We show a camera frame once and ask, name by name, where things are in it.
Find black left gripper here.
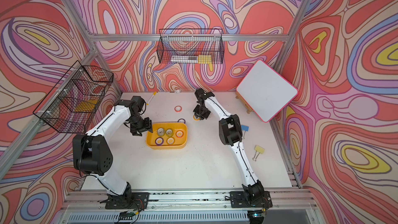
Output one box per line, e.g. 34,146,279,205
127,114,154,136

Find yellow white marker pen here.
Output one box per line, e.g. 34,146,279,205
146,91,158,105

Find clear grey tape roll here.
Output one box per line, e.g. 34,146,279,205
157,128,165,137

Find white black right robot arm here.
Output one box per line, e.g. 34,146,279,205
193,88,266,206

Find white board pink edge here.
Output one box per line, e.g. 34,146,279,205
236,61,298,122

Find purple tape roll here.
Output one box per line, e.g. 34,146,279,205
177,118,186,123
155,137,164,146

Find black wire basket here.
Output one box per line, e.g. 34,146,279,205
33,61,114,134
157,28,224,64

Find green circuit board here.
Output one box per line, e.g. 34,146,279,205
118,211,140,222

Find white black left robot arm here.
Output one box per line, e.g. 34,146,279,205
72,96,153,204

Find aluminium frame post right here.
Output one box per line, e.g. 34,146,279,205
273,0,312,73

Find yellow block in left basket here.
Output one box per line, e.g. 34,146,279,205
75,100,98,113

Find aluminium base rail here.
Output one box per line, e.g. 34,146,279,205
53,188,326,224

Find aluminium frame post left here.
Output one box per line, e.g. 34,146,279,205
46,0,123,94

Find black wire basket back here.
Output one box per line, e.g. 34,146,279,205
157,28,224,64

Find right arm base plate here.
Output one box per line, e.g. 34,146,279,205
224,191,273,209

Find items in back basket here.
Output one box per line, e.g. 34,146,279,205
171,55,212,64

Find yellow-green tape roll table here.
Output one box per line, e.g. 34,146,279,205
165,129,174,137

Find blue binder clip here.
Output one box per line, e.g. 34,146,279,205
241,125,249,139

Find yellow plastic storage box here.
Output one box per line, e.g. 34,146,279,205
146,122,188,149

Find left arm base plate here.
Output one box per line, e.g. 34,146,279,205
101,192,149,210

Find aluminium frame post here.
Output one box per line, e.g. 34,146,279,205
46,0,123,94
273,0,312,73

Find yellow-orange tape roll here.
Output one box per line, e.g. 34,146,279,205
167,137,175,145

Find black wire basket left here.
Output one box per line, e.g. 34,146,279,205
33,61,114,134

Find yellow binder clip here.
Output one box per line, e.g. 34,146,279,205
252,145,265,161

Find red tape roll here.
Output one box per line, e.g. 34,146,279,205
175,130,184,139
174,105,182,113

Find wooden board easel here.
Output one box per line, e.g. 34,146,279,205
235,92,254,114

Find aluminium frame crossbar back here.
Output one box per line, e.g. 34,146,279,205
89,34,289,41

